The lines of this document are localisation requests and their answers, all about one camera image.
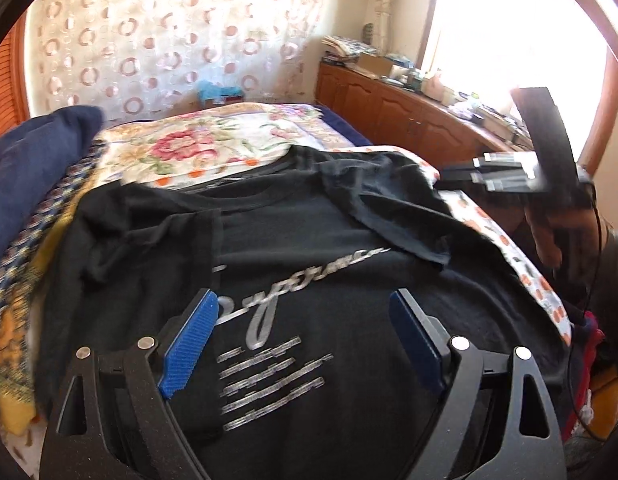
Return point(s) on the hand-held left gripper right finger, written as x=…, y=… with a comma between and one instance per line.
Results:
x=414, y=340

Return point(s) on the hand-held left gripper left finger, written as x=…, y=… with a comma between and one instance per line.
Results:
x=189, y=345

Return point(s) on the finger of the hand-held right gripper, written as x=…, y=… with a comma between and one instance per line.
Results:
x=484, y=180
x=504, y=158

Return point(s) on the black printed t-shirt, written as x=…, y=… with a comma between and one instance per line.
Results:
x=339, y=240

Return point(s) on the person's right hand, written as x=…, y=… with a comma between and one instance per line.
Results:
x=549, y=230

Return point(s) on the orange fruit print blanket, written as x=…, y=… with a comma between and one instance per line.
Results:
x=529, y=265

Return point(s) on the window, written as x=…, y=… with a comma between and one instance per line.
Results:
x=489, y=35

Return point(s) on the wooden cabinet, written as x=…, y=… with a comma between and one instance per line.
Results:
x=389, y=105

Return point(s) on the navy bedsheet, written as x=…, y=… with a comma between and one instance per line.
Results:
x=346, y=125

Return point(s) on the cardboard box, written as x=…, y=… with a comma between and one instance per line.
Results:
x=374, y=65

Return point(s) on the blue yellow patterned cloth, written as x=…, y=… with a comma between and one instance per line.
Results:
x=19, y=310

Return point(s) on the red garment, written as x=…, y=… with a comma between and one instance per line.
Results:
x=586, y=360

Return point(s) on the beige window curtain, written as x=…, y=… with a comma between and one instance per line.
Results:
x=399, y=5

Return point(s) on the stack of folded cloths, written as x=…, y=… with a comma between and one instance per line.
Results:
x=346, y=47

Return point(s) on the floral bedspread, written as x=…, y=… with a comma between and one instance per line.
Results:
x=189, y=140

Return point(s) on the navy blue cloth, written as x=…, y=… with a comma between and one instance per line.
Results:
x=34, y=170

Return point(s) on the blue plastic bag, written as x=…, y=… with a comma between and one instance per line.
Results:
x=219, y=91

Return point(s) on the sheer circle pattern curtain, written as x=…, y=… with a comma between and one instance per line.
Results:
x=139, y=35

